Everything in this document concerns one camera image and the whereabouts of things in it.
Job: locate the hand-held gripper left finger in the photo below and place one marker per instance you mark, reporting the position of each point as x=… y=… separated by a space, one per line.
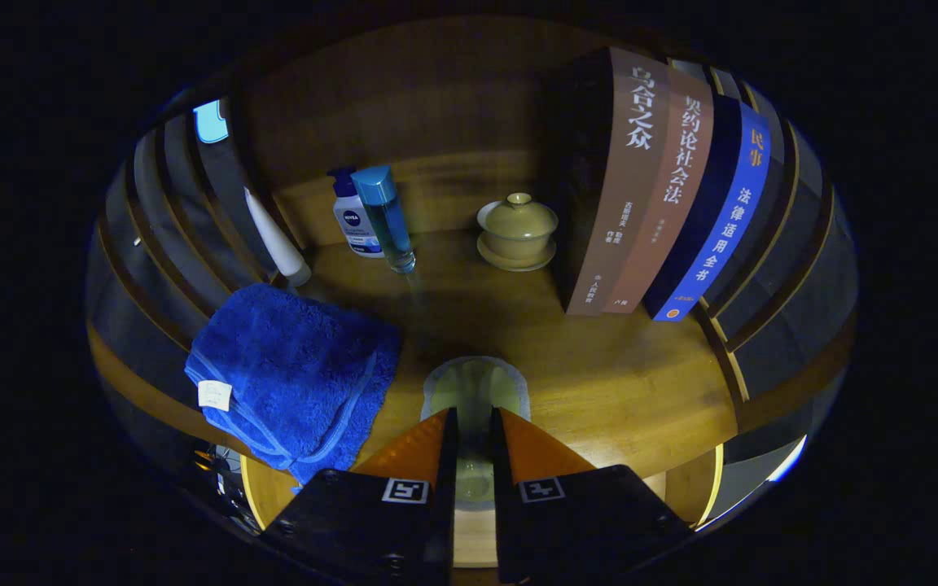
x=355 y=521

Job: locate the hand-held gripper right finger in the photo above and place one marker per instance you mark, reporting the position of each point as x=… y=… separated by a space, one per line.
x=591 y=521

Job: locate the yellow and white sponge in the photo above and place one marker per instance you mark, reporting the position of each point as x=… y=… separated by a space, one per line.
x=475 y=391

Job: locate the wooden countertop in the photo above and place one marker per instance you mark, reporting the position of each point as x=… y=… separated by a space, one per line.
x=599 y=382

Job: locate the wooden cabinet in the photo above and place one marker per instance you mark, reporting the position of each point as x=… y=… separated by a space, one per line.
x=436 y=106

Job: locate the blue folded towel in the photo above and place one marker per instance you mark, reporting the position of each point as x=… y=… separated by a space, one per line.
x=290 y=366

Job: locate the white tube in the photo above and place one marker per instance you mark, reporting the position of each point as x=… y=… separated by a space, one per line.
x=278 y=240

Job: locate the white lotion bottle blue cap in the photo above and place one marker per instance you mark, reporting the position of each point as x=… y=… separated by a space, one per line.
x=351 y=224

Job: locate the beige lidded tea bowl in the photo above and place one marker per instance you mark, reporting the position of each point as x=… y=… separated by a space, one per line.
x=518 y=228

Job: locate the teal clear bottle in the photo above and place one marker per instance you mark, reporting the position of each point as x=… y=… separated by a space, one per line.
x=387 y=220

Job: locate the blue book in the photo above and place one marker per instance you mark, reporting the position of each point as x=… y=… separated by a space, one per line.
x=729 y=220

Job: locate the dark brown book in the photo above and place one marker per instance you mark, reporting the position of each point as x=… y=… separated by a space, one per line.
x=624 y=187

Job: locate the reddish brown book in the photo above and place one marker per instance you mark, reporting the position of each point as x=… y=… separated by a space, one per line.
x=672 y=195

